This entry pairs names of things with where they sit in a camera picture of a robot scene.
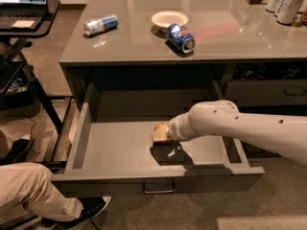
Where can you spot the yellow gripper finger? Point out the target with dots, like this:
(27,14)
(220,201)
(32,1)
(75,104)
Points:
(161,136)

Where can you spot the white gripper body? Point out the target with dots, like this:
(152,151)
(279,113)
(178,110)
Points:
(176,129)

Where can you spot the red apple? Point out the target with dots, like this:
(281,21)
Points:
(161,126)

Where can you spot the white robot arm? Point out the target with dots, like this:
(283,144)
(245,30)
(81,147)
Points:
(282,134)

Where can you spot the open grey top drawer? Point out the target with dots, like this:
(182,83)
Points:
(113,152)

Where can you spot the closed right drawer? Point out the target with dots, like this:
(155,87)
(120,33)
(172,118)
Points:
(248,93)

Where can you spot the blue pepsi can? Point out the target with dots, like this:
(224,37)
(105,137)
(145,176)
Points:
(180,38)

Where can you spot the black white sneaker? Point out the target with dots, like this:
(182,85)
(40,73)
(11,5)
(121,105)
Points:
(92,207)

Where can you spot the grey counter cabinet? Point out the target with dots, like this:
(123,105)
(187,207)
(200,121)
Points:
(163,75)

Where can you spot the silver blue energy drink can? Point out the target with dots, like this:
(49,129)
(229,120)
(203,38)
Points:
(100,25)

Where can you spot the black laptop stand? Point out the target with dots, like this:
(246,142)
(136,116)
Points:
(57,107)

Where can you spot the person's leg in khaki trousers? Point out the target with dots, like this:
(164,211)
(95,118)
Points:
(29,184)

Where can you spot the white can front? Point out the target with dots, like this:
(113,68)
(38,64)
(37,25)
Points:
(288,11)

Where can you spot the open laptop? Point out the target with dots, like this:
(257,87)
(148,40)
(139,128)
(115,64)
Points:
(22,15)

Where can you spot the metal drawer handle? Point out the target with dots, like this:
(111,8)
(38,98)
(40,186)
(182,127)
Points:
(158,188)

